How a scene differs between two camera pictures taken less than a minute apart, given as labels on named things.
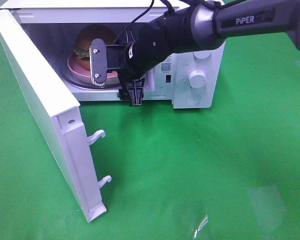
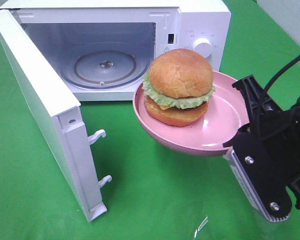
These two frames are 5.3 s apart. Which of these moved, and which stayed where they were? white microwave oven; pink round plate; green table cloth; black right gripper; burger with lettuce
Moved: pink round plate; burger with lettuce; black right gripper
Stayed: green table cloth; white microwave oven
